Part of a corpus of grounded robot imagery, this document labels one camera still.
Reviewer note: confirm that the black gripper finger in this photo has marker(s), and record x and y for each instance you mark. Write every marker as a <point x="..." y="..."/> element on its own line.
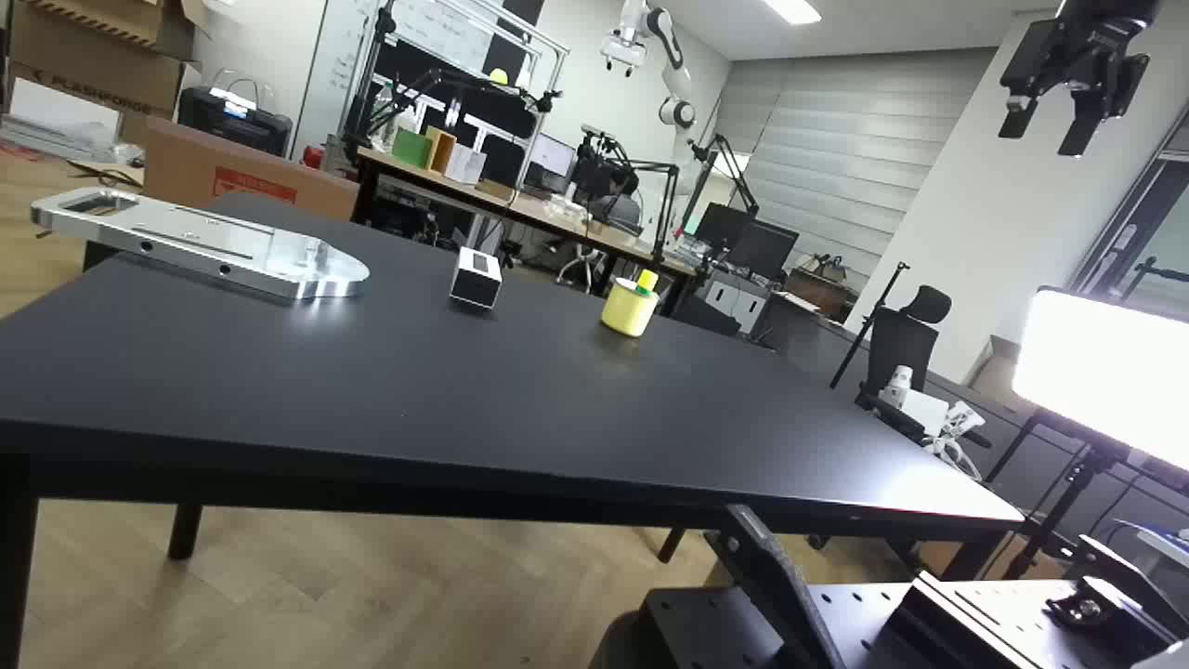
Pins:
<point x="1018" y="118"/>
<point x="1083" y="123"/>

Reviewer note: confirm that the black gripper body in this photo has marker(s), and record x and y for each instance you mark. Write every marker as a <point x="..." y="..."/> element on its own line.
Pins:
<point x="1080" y="50"/>

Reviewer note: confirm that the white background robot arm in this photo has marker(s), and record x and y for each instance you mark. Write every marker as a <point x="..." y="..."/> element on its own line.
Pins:
<point x="655" y="50"/>

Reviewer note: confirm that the yellow cup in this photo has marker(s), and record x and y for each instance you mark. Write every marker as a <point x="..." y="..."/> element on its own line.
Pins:
<point x="626" y="319"/>

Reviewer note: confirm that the grey window blind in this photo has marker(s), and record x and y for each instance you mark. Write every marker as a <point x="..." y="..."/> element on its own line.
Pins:
<point x="855" y="160"/>

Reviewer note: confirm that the bright light panel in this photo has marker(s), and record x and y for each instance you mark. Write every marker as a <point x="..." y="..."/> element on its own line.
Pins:
<point x="1101" y="375"/>

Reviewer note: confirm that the ceiling light strip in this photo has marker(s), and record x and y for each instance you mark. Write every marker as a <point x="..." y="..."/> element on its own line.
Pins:
<point x="792" y="9"/>

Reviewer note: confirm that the black slanted pole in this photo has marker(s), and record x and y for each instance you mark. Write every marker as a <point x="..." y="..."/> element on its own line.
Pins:
<point x="867" y="324"/>

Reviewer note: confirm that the black office chair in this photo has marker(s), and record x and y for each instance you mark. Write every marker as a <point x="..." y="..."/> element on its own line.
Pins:
<point x="900" y="349"/>

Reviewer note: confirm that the black computer monitor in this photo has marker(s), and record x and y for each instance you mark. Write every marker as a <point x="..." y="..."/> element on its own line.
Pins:
<point x="743" y="238"/>

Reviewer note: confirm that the black light stand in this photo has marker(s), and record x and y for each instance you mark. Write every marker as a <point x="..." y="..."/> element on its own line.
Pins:
<point x="1066" y="497"/>

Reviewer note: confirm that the long wooden desk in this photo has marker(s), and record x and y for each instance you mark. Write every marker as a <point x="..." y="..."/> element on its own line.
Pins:
<point x="531" y="209"/>

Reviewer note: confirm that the yellow tennis ball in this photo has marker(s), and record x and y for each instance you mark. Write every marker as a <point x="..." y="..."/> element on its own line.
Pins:
<point x="500" y="76"/>

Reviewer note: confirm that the whiteboard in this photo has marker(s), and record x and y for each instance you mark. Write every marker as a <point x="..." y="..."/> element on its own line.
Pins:
<point x="464" y="31"/>

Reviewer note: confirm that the small white black box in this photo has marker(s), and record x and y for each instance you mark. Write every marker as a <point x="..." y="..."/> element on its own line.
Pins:
<point x="473" y="279"/>

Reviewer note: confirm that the green box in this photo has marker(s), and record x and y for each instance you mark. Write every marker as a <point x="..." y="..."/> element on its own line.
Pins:
<point x="411" y="152"/>

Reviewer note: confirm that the black printer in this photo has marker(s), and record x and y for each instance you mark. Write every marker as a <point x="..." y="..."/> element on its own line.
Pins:
<point x="235" y="121"/>

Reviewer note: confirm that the brown cardboard box red print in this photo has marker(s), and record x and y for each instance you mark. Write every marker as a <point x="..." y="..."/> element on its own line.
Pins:
<point x="235" y="173"/>

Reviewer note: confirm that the silver metal plate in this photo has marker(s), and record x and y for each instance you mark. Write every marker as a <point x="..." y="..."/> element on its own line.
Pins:
<point x="208" y="245"/>

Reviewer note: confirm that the large plain cardboard box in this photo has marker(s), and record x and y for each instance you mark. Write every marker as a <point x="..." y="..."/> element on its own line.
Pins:
<point x="99" y="50"/>

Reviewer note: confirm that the black camera mounting base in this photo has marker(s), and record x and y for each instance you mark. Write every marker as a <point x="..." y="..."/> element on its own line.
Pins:
<point x="792" y="626"/>

